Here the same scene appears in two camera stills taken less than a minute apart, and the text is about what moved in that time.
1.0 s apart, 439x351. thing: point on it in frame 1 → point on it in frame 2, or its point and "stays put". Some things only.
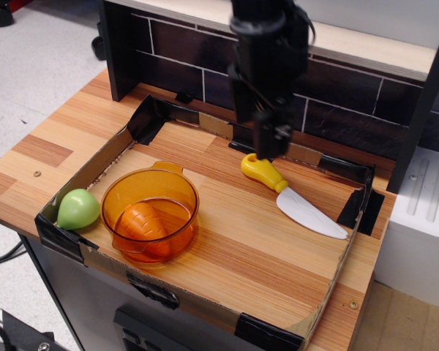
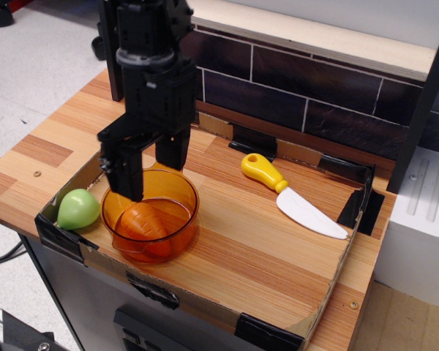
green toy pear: (77, 210) stays put
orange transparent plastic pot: (153, 216) stays put
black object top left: (3, 16) stays put
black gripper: (263, 75) → (160, 99)
